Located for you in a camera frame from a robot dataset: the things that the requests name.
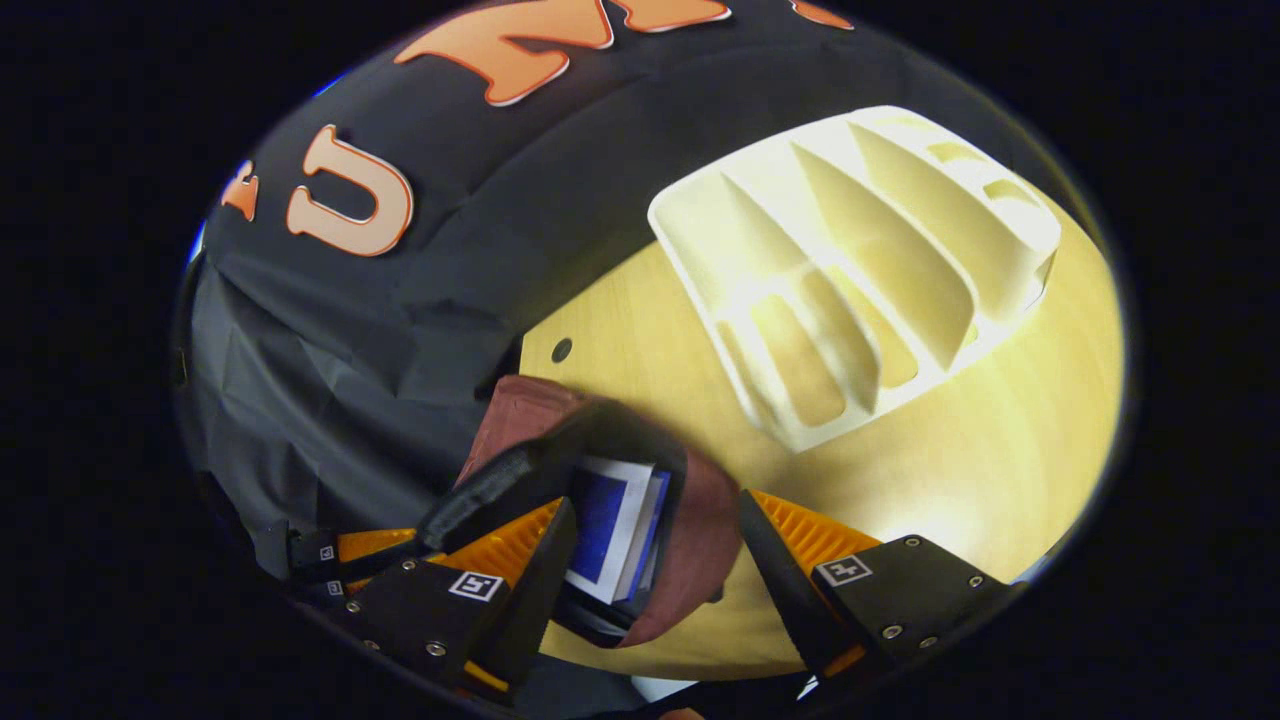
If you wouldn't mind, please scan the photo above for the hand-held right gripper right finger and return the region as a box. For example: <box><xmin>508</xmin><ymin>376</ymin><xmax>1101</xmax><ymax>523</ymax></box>
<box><xmin>738</xmin><ymin>490</ymin><xmax>1026</xmax><ymax>686</ymax></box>

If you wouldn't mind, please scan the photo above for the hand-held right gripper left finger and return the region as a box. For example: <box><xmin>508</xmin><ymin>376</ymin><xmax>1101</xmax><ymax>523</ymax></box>
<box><xmin>330</xmin><ymin>497</ymin><xmax>581</xmax><ymax>706</ymax></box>

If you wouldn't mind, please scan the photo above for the dark red schoolbag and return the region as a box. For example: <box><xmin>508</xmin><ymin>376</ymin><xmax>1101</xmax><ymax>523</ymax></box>
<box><xmin>415</xmin><ymin>375</ymin><xmax>743</xmax><ymax>649</ymax></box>

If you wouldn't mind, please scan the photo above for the blue cover book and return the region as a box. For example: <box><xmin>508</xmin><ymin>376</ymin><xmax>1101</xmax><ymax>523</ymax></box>
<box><xmin>565</xmin><ymin>457</ymin><xmax>673</xmax><ymax>606</ymax></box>

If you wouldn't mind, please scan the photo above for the white plastic bookshelf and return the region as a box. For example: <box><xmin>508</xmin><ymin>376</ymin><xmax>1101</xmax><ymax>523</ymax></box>
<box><xmin>647</xmin><ymin>105</ymin><xmax>1063</xmax><ymax>453</ymax></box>

